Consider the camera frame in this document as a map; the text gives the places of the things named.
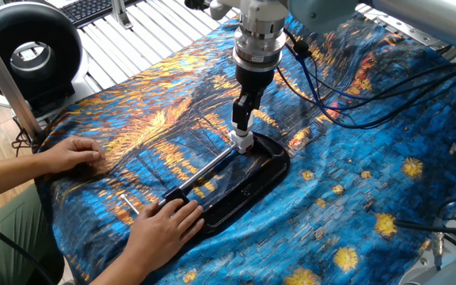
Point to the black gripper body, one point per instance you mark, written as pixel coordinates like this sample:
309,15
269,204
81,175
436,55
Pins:
253,79

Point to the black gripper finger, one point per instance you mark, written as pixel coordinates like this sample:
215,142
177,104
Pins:
260,101
244,112

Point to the metal lamp stand with socket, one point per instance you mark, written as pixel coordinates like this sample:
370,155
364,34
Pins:
251,190

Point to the person's left forearm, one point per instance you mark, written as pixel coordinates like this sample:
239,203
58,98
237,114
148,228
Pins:
6,178

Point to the person's right forearm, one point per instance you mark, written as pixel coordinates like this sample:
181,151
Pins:
121,273

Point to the white bulb socket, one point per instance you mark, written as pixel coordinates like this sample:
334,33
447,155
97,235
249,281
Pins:
242,143

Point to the person's right hand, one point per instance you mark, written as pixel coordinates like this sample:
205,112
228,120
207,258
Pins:
164,229

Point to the person's left hand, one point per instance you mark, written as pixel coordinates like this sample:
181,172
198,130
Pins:
73,152

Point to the black knob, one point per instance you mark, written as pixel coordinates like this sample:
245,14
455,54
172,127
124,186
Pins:
196,4

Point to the starry night painting tablecloth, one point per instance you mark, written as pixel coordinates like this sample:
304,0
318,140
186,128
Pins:
350,178

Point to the perforated metal plate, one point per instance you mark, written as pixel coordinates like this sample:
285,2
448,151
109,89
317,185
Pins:
410,35

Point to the black keyboard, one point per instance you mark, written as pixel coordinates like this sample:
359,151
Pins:
85,10

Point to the white wrist sensor mount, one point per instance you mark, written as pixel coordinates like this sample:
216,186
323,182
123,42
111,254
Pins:
263,10

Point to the aluminium upright bracket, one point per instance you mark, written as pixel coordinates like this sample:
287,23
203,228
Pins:
119,12

